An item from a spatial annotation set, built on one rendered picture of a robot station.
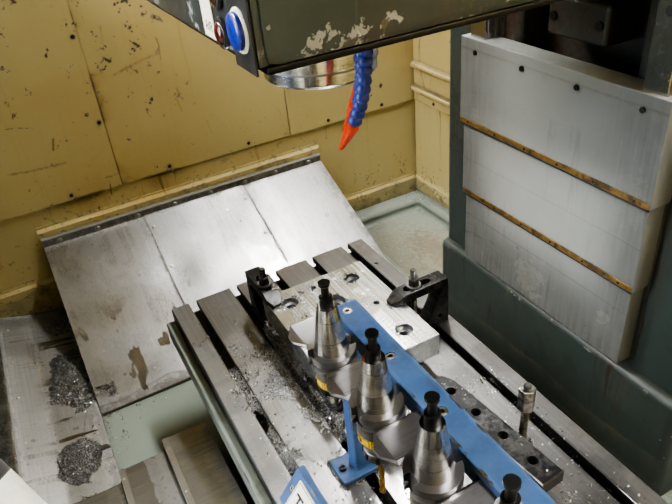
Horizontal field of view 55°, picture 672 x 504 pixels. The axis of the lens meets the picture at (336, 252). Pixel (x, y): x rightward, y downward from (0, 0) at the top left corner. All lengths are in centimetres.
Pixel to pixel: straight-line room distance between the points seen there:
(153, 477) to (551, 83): 106
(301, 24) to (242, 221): 150
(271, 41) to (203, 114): 146
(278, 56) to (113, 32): 136
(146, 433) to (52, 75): 93
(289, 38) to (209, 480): 100
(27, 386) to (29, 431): 17
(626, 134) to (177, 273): 126
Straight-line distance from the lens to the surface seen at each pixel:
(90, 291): 190
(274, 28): 52
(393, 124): 229
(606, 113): 112
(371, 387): 73
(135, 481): 144
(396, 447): 73
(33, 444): 168
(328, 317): 79
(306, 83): 85
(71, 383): 180
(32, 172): 193
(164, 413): 168
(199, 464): 139
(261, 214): 201
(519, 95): 125
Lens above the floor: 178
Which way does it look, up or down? 33 degrees down
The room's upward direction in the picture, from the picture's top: 6 degrees counter-clockwise
